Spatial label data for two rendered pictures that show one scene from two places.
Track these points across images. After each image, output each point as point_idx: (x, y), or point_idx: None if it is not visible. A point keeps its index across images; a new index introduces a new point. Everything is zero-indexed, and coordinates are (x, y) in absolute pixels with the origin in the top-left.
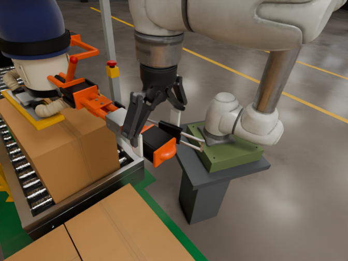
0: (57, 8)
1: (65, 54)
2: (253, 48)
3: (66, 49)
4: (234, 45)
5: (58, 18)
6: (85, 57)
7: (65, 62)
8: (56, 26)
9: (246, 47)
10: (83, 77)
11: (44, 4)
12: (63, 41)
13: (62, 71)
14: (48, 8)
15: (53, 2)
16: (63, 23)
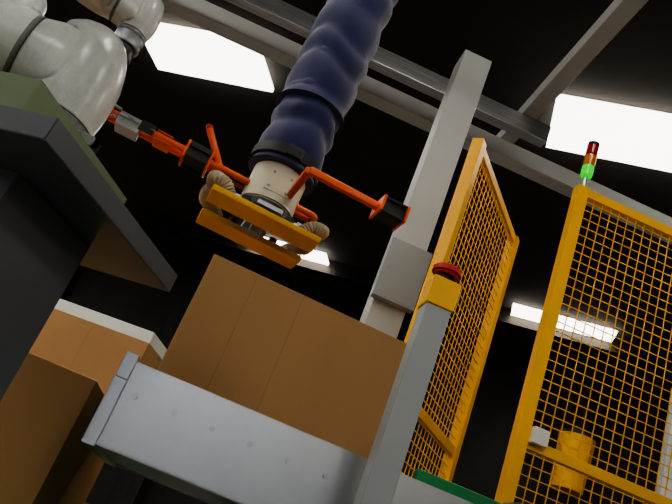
0: (284, 121)
1: (271, 166)
2: (79, 2)
3: (261, 152)
4: (87, 7)
5: (274, 127)
6: (297, 179)
7: (261, 171)
8: (266, 133)
9: (82, 4)
10: (213, 151)
11: (274, 120)
12: (261, 144)
13: (251, 178)
14: (274, 121)
15: (284, 118)
16: (280, 132)
